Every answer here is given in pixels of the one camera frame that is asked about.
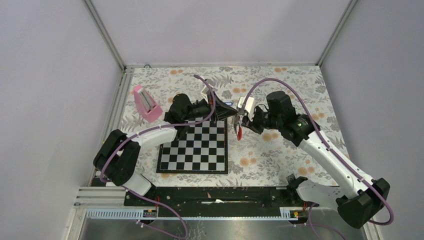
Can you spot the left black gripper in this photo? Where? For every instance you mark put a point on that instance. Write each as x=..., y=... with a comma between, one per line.
x=222, y=111

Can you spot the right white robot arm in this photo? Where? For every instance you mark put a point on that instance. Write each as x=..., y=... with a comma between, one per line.
x=358, y=196

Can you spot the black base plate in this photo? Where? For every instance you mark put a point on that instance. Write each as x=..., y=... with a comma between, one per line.
x=216, y=202

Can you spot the black white chessboard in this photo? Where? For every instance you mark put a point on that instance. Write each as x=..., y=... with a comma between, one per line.
x=203, y=150

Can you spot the pink metronome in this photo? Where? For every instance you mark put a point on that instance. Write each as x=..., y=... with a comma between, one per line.
x=146, y=106

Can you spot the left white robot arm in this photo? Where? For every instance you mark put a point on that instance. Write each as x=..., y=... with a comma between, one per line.
x=117, y=158

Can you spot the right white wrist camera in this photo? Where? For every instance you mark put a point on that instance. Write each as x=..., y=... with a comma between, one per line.
x=247, y=108

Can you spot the keyring with red fob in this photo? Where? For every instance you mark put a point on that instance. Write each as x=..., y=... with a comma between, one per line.
x=237, y=126

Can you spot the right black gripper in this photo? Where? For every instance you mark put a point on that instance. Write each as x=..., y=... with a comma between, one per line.
x=252, y=125

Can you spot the floral table mat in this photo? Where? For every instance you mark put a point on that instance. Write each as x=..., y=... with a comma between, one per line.
x=256, y=160

